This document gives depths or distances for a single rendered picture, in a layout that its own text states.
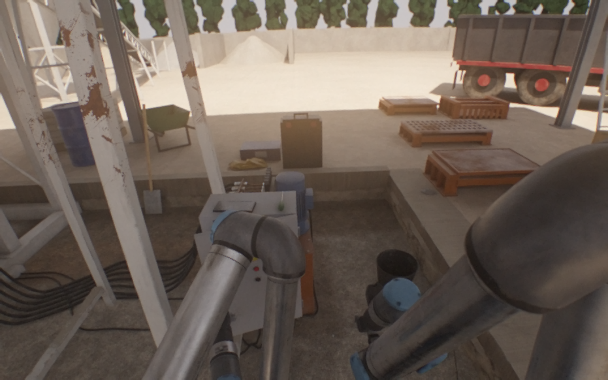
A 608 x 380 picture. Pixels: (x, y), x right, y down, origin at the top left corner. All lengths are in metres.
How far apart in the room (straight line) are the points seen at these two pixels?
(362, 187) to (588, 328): 3.42
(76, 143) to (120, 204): 4.37
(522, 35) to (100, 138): 8.78
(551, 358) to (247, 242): 0.62
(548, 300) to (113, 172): 0.92
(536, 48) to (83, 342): 9.44
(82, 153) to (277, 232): 4.73
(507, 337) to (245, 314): 1.54
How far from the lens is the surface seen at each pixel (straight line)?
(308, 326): 2.37
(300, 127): 3.65
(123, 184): 0.93
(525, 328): 2.29
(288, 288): 0.80
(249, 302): 1.42
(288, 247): 0.76
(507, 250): 0.32
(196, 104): 1.73
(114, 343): 2.70
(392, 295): 0.80
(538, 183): 0.33
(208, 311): 0.75
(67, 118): 5.23
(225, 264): 0.77
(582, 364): 0.52
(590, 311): 0.47
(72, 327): 2.63
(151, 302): 1.10
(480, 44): 9.01
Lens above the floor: 1.89
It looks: 28 degrees down
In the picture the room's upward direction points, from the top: 2 degrees counter-clockwise
